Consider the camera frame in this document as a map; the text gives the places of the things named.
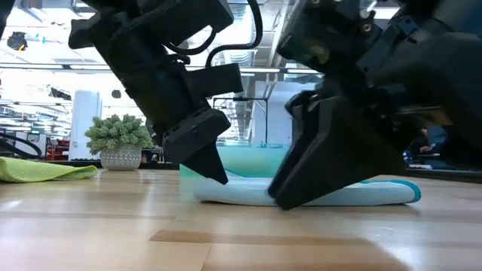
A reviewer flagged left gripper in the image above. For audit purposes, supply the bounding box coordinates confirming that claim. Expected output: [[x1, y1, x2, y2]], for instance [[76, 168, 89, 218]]
[[69, 17, 231, 185]]

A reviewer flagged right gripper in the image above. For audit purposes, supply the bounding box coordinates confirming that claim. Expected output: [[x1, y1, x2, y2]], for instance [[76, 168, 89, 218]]
[[267, 0, 383, 196]]

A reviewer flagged teal translucent plastic tray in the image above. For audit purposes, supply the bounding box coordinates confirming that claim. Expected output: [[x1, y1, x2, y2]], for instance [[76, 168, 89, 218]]
[[179, 142, 291, 178]]

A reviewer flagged light blue microfiber towel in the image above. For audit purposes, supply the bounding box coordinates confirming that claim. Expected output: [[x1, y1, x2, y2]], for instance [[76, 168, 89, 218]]
[[192, 175, 422, 207]]

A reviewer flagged lime green microfiber towel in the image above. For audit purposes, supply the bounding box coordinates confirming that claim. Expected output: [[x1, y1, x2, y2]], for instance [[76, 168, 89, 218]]
[[0, 156, 99, 184]]

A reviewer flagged artificial green potted plant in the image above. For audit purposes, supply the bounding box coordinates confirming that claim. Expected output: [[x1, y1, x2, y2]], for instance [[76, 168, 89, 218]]
[[84, 114, 154, 172]]

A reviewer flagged person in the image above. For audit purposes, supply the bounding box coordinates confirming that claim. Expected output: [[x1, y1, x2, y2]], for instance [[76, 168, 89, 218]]
[[404, 123, 449, 163]]

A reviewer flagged white round column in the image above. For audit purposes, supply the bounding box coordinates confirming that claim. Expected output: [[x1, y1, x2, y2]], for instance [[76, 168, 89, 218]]
[[69, 89, 103, 161]]

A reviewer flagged red storage rack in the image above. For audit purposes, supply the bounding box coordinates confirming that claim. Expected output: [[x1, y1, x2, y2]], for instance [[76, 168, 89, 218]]
[[45, 138, 71, 161]]

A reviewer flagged black round ceiling fixture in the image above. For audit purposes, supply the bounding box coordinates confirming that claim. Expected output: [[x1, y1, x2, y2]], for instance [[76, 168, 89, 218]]
[[7, 32, 28, 52]]

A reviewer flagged black gantry frame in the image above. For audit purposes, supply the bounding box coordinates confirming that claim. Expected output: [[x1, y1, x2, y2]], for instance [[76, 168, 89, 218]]
[[212, 96, 269, 144]]

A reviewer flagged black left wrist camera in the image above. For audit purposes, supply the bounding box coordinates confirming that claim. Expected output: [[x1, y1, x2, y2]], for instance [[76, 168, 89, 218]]
[[187, 62, 245, 99]]

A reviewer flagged black aluminium table frame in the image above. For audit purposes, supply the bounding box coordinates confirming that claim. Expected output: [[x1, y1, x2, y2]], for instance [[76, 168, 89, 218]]
[[56, 160, 482, 184]]

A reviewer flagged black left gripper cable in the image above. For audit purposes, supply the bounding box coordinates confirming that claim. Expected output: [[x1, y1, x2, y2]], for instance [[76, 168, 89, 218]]
[[164, 0, 264, 69]]

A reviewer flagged black curved cable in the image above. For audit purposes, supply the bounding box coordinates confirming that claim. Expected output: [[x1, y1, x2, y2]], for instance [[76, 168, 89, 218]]
[[0, 131, 43, 159]]

